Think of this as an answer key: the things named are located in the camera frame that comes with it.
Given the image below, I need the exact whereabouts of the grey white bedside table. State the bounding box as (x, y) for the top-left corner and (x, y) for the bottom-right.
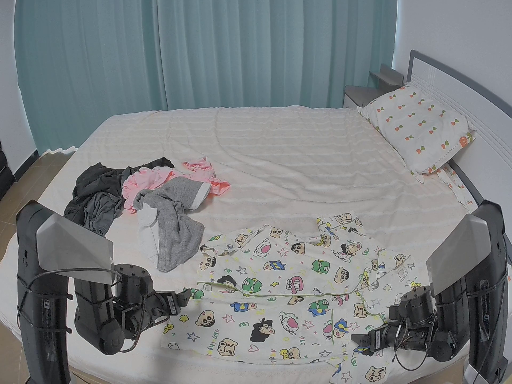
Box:
(343, 63), (402, 109)

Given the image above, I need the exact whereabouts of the black garment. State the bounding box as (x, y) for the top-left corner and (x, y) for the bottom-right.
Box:
(63, 157), (175, 237)

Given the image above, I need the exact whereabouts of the white printed pillow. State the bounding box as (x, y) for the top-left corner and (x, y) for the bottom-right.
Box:
(359, 84), (477, 177)

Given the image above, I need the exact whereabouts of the bed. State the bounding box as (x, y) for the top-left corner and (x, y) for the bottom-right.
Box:
(0, 49), (512, 384)

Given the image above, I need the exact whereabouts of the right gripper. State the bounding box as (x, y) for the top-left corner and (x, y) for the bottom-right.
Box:
(350, 322), (405, 355)

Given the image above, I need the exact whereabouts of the pink garment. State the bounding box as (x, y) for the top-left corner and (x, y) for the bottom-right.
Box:
(121, 156), (232, 216)

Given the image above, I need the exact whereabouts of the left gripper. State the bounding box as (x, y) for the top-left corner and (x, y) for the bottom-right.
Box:
(157, 289), (194, 318)

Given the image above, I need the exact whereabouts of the white printed pyjama top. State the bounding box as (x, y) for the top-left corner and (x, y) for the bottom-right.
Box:
(160, 211), (425, 384)

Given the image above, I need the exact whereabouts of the grey white garment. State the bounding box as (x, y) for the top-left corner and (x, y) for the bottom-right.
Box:
(133, 176), (211, 273)

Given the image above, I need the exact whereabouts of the black chest of drawers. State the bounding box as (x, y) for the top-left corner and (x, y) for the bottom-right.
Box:
(0, 140), (17, 199)

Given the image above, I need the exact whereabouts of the blue-green curtain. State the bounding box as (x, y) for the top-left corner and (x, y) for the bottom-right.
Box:
(14, 0), (169, 155)
(156, 0), (401, 109)

